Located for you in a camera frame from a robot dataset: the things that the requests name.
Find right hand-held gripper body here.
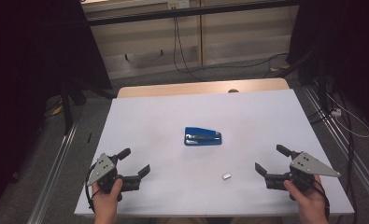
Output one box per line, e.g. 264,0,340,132
264,151,341,200

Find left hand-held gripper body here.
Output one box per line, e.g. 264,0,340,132
87,153,142,203

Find blue stapler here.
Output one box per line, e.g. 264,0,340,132
183,126,223,147

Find person's right hand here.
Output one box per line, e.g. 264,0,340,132
283,175,329,216

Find person's left hand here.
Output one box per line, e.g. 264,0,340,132
92,178,124,214

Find white table board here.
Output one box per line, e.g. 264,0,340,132
74,89,355,217

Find black stand legs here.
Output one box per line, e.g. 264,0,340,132
60,81,113,135

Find wooden table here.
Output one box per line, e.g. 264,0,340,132
116,77,291,99

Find black curtain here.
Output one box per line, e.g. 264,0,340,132
0,0,113,216
286,0,369,132

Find black horizontal bar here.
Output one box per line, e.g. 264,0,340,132
87,0,300,27

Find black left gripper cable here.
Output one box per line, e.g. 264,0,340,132
84,163,100,215

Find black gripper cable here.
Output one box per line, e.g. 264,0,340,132
312,178,332,220
84,163,100,215

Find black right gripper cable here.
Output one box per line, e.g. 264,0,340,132
312,178,332,220

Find aluminium floor rail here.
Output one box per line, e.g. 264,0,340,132
26,120,80,224
302,85,369,203

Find black stand cable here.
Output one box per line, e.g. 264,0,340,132
339,90,358,224

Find white cable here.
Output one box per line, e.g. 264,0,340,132
325,92,369,139

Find black floor cable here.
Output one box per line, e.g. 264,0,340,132
200,51,290,78

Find black hanging cable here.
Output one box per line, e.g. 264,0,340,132
172,15,205,82

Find white wall socket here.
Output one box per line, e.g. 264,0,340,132
167,0,191,9

